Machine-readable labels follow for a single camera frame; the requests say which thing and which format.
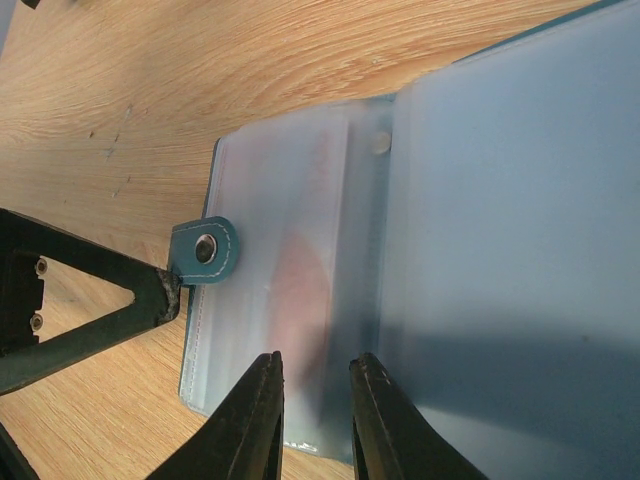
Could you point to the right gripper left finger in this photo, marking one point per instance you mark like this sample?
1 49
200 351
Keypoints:
243 438

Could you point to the white red-dot card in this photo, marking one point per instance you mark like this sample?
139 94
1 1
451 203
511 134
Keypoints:
280 183

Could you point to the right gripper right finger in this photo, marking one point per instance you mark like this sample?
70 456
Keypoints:
390 437

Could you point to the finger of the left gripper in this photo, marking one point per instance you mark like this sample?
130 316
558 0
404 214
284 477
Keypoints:
25 241

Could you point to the teal leather card holder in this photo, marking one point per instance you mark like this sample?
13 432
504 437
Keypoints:
487 254

